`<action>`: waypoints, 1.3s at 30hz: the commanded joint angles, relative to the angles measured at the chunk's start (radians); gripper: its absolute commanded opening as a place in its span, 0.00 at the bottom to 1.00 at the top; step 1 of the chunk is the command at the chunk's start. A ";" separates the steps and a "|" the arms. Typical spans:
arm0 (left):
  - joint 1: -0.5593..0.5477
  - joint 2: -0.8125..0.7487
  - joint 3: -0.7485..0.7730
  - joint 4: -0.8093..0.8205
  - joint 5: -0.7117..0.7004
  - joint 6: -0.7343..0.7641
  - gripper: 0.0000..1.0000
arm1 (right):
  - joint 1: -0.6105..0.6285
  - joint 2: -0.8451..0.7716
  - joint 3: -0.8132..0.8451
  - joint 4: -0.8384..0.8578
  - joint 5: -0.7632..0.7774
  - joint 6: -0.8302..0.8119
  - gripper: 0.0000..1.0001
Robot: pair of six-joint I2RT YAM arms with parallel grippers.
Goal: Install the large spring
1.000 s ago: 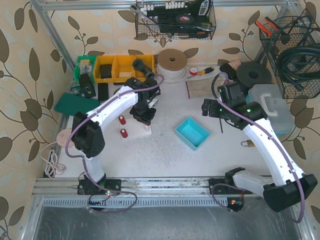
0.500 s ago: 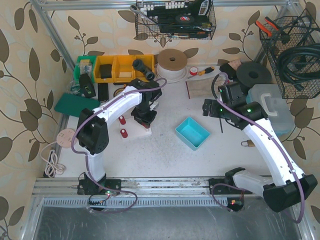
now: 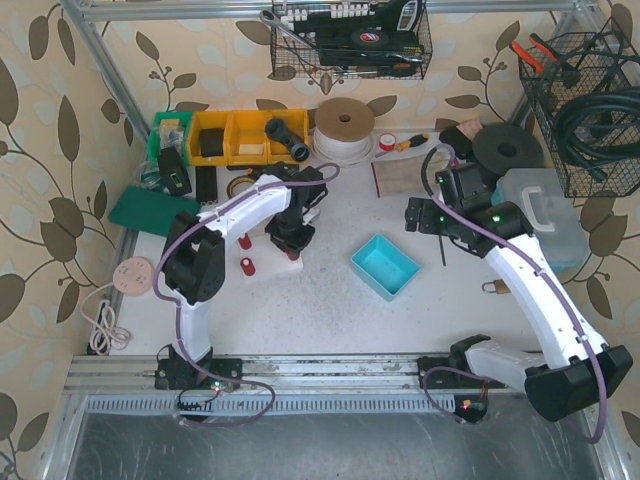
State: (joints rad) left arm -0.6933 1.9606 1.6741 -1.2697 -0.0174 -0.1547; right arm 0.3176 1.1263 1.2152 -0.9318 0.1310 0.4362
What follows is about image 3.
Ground teal plastic tray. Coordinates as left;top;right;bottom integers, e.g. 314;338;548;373
350;234;421;302

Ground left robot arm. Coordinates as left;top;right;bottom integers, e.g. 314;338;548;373
153;162;333;389

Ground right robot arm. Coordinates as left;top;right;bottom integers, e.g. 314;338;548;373
405;164;633;422

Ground small black yellow screwdriver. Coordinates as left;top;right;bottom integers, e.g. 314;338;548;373
438;235;447;267

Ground white peg board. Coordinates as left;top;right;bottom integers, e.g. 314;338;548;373
237;235;304;284

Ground canvas work glove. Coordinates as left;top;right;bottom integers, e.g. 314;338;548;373
372;157;426;198

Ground brown tape roll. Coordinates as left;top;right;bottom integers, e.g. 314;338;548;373
226;175;255;198

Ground black sanding block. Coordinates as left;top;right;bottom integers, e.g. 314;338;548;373
439;126;473;160

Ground red white tape roll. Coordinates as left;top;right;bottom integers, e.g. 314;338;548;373
379;133;396;151

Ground yellow bin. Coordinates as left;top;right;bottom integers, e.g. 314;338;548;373
264;109;311;164
187;111;231;167
224;110;272;167

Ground black filament spool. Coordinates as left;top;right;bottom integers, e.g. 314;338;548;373
472;123;544;190

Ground black ribbed block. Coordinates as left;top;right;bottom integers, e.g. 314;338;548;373
195;166;218;204

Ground brass padlock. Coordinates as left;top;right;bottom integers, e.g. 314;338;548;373
481;279;510;295

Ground grey pipe fitting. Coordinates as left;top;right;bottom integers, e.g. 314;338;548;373
265;118;310;163

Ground clear teal toolbox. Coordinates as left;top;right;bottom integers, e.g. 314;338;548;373
492;168;590;273

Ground black green meter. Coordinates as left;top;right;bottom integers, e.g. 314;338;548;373
157;147;192;196

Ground green flat case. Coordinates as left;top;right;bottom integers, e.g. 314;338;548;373
108;186;200;237

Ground green bin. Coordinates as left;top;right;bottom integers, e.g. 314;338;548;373
147;111;193;165

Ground sanding disc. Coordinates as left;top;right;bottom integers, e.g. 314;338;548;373
112;257;154;296

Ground white cable spool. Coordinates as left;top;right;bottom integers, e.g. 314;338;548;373
312;97;375;167

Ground wire basket with tools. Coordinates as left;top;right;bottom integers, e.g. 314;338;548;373
259;1;432;83

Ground coiled black hose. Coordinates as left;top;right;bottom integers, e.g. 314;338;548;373
553;29;640;182

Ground wire basket with hoses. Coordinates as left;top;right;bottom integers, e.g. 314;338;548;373
517;18;639;198

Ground orange handled pliers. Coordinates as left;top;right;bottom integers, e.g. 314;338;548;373
509;33;559;75

